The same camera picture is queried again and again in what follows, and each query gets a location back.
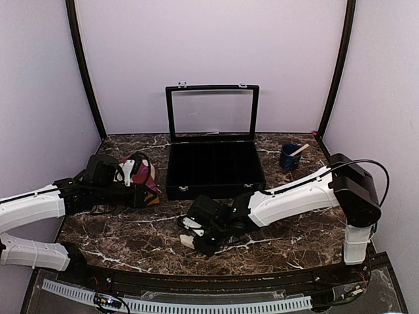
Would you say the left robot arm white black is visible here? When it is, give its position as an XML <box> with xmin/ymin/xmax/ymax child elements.
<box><xmin>1</xmin><ymin>152</ymin><xmax>159</xmax><ymax>285</ymax></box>

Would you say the right black frame post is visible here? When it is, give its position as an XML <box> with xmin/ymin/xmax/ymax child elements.
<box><xmin>317</xmin><ymin>0</ymin><xmax>357</xmax><ymax>142</ymax></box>

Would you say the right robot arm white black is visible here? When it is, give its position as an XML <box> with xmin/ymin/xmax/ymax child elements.
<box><xmin>178</xmin><ymin>153</ymin><xmax>385</xmax><ymax>284</ymax></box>

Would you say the black display case with lid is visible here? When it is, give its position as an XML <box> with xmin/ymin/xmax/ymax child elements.
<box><xmin>165</xmin><ymin>83</ymin><xmax>266</xmax><ymax>200</ymax></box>

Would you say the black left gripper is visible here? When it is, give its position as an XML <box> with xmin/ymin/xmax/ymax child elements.
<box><xmin>93</xmin><ymin>182</ymin><xmax>157</xmax><ymax>209</ymax></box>

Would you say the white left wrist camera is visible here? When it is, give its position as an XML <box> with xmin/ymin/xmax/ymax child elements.
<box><xmin>115</xmin><ymin>159</ymin><xmax>135</xmax><ymax>187</ymax></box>

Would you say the black frame post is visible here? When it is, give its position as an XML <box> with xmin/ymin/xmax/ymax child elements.
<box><xmin>65</xmin><ymin>0</ymin><xmax>107</xmax><ymax>141</ymax></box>
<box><xmin>317</xmin><ymin>0</ymin><xmax>357</xmax><ymax>142</ymax></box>

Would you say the maroon purple orange sock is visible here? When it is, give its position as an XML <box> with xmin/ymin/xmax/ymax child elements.
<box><xmin>122</xmin><ymin>152</ymin><xmax>160</xmax><ymax>209</ymax></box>

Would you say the beige round embroidered coaster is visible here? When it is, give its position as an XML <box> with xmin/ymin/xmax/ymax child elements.
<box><xmin>114</xmin><ymin>160</ymin><xmax>156</xmax><ymax>184</ymax></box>

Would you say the left black frame post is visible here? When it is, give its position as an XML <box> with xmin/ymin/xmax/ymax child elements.
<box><xmin>65</xmin><ymin>0</ymin><xmax>107</xmax><ymax>141</ymax></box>

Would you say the wooden stick in mug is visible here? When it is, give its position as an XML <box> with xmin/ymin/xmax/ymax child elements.
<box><xmin>290</xmin><ymin>144</ymin><xmax>310</xmax><ymax>157</ymax></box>

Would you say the white slotted cable duct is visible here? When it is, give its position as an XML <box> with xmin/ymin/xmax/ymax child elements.
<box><xmin>41</xmin><ymin>279</ymin><xmax>313</xmax><ymax>313</ymax></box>

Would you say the dark blue mug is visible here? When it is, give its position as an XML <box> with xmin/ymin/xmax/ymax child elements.
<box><xmin>280</xmin><ymin>143</ymin><xmax>302</xmax><ymax>171</ymax></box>

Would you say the beige brown block sock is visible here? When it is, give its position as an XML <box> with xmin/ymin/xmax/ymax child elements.
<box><xmin>179</xmin><ymin>234</ymin><xmax>194</xmax><ymax>249</ymax></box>

